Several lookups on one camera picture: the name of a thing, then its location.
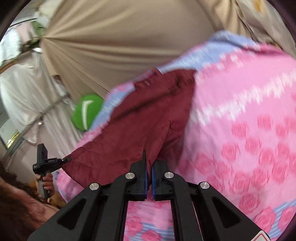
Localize maroon puffer jacket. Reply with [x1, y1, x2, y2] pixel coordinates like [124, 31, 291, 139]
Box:
[63, 69, 196, 187]

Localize person's left hand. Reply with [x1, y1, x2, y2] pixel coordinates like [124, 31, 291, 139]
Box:
[35, 173, 55, 198]

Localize person's head dark hair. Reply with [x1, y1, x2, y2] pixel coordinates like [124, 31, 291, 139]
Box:
[1, 165, 59, 240]

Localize green pillow white stripe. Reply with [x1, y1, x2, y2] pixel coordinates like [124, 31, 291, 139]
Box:
[71, 94, 104, 132]

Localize pink floral bed sheet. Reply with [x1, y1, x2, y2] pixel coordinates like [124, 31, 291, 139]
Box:
[55, 29, 296, 241]

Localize beige curtain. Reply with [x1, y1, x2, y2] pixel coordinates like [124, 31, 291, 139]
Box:
[39, 0, 287, 103]

